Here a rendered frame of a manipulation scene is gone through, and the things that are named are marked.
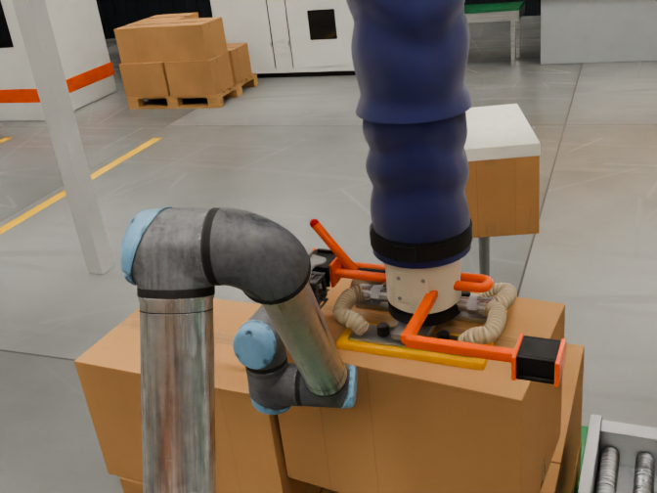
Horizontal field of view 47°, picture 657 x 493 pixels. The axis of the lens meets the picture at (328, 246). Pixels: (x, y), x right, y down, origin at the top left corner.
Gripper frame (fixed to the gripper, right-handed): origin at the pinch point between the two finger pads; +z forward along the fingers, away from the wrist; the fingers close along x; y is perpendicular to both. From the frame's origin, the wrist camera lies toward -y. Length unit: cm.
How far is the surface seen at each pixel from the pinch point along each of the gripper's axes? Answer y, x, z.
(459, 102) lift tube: 39, 42, -3
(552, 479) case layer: 55, -66, 13
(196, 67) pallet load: -394, -79, 548
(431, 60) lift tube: 35, 51, -9
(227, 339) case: -29.8, -26.0, 0.5
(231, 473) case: -22, -54, -20
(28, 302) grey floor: -265, -122, 137
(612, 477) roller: 70, -66, 18
